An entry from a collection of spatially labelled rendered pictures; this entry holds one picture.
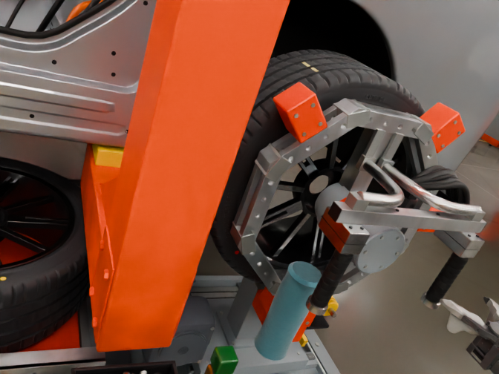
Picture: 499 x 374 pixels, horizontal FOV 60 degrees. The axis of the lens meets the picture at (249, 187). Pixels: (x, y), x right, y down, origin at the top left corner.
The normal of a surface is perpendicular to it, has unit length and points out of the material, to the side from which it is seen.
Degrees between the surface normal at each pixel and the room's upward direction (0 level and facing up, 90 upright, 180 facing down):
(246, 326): 90
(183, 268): 90
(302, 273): 0
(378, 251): 90
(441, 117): 55
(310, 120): 90
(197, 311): 0
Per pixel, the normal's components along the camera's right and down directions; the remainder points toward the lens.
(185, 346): 0.35, 0.52
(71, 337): 0.32, -0.85
